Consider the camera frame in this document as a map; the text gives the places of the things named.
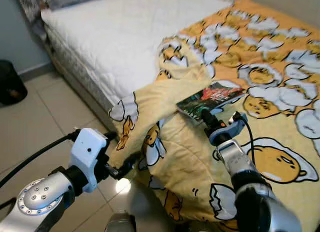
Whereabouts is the dark illustrated book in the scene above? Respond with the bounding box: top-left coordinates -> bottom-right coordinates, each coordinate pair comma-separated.
176,81 -> 247,124

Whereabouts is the yellow cartoon egg blanket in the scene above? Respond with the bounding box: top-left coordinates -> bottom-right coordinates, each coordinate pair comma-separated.
107,0 -> 320,232

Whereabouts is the grey robot left leg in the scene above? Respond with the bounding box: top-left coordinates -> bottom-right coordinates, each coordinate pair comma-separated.
104,211 -> 137,232

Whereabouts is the white quilted mattress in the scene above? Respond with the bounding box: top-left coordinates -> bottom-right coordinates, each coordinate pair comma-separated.
40,0 -> 247,124

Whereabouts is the black bin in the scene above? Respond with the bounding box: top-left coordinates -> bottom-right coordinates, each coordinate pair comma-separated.
0,59 -> 29,107

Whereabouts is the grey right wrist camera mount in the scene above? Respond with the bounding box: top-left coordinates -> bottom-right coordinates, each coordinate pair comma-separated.
209,112 -> 249,147

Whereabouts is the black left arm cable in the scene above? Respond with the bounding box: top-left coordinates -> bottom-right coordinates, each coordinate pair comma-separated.
0,129 -> 81,189

